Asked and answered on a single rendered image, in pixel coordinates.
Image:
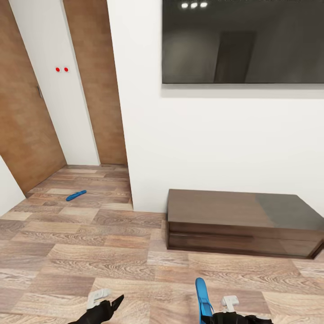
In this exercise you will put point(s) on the sandal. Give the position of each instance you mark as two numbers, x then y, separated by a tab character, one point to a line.
205	308
75	195

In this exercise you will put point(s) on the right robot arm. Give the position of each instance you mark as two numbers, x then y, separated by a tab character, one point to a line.
229	316

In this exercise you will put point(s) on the sliding door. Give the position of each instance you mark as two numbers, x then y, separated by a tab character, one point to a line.
28	141
89	26

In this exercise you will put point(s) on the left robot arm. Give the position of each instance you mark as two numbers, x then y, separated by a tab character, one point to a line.
98	312

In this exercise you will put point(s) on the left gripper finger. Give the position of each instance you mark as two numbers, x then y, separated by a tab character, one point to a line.
116	303

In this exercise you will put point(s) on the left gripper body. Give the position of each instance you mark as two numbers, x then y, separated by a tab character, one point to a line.
99	314

